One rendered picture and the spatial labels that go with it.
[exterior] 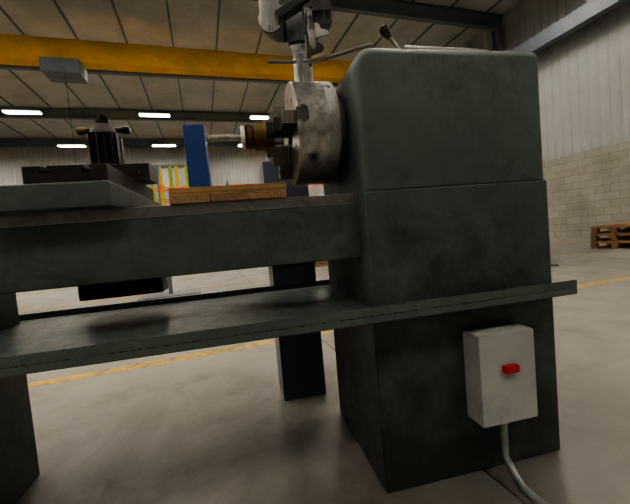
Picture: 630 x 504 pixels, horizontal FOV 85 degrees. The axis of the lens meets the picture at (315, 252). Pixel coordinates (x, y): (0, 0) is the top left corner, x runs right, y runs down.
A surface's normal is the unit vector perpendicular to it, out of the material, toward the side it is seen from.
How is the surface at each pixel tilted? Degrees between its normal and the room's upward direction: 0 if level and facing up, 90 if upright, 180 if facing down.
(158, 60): 90
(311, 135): 106
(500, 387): 90
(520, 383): 90
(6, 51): 90
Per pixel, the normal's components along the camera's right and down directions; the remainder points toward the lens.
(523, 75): 0.21, 0.04
